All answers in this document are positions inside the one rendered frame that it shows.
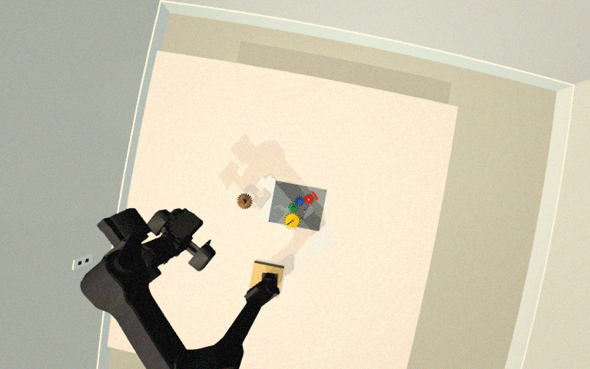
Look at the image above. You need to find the brown toothed gear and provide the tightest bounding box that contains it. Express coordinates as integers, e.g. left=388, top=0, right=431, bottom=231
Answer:
left=236, top=193, right=253, bottom=210

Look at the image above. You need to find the yellow gear with black stripe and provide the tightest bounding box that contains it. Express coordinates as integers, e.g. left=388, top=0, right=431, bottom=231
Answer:
left=284, top=212, right=300, bottom=229

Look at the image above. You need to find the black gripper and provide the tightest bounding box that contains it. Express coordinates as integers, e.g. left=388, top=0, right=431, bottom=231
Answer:
left=147, top=209, right=216, bottom=272

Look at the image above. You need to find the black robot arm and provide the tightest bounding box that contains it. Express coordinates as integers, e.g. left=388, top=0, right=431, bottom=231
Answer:
left=81, top=208, right=280, bottom=369

